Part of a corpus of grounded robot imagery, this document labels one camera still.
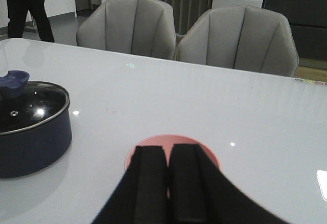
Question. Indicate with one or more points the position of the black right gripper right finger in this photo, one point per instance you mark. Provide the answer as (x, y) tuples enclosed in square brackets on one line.
[(200, 193)]

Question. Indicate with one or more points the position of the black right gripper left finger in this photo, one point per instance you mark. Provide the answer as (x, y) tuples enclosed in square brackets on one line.
[(141, 195)]

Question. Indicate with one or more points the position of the pink bowl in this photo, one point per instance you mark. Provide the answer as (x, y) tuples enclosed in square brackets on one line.
[(167, 142)]

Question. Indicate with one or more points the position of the glass lid purple knob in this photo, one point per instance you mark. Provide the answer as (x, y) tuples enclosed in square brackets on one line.
[(27, 104)]

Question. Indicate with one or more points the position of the right grey upholstered chair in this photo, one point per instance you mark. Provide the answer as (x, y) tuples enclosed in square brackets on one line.
[(243, 38)]

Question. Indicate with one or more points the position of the grey upholstered chair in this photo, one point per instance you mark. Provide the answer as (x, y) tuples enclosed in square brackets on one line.
[(243, 38), (137, 27)]

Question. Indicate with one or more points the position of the left grey upholstered chair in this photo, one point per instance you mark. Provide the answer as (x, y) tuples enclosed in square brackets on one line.
[(137, 27)]

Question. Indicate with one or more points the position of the grey counter with white top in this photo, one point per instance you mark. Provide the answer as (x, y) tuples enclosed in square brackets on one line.
[(307, 19)]

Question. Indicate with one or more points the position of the person in background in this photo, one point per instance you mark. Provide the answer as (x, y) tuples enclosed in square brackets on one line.
[(17, 13)]

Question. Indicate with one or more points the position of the dark blue saucepan purple handle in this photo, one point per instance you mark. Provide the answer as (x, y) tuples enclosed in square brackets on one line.
[(29, 151)]

